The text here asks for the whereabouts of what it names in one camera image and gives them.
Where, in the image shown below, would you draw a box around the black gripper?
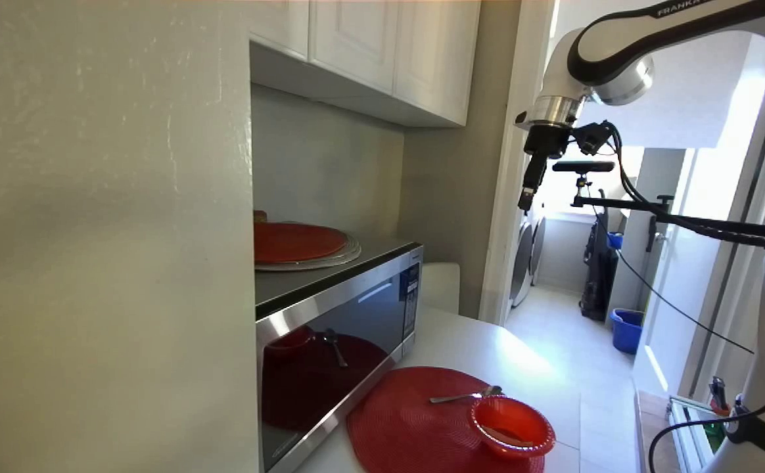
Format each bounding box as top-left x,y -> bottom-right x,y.
519,123 -> 573,215

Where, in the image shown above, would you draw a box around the stainless steel microwave oven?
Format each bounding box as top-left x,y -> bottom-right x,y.
252,234 -> 427,473

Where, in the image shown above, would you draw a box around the white door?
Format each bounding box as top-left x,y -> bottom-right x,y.
629,37 -> 765,406

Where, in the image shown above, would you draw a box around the white washing machine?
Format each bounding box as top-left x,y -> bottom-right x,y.
511,209 -> 549,310

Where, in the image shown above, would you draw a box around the black vacuum cleaner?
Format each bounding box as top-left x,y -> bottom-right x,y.
578,209 -> 621,327

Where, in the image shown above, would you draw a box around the blue bucket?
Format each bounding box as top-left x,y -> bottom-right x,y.
608,307 -> 646,357

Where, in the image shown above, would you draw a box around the metal spoon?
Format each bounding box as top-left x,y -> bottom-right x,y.
427,385 -> 507,407

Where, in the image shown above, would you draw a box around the round red plate pale rim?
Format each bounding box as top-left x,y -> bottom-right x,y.
252,219 -> 365,273

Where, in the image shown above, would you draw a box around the red plastic bowl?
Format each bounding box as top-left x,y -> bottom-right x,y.
469,394 -> 561,462

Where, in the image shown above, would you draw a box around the robot mounting table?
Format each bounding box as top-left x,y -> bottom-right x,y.
632,389 -> 753,473

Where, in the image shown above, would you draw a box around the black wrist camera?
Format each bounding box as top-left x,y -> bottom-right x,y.
571,119 -> 623,158

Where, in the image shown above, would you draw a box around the black camera boom stand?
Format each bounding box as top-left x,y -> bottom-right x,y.
549,155 -> 765,255

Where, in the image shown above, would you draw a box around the thin black cable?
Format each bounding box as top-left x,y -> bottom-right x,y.
615,249 -> 758,357

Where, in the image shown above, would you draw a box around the white wall cabinets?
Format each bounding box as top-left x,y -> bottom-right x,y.
247,0 -> 485,133

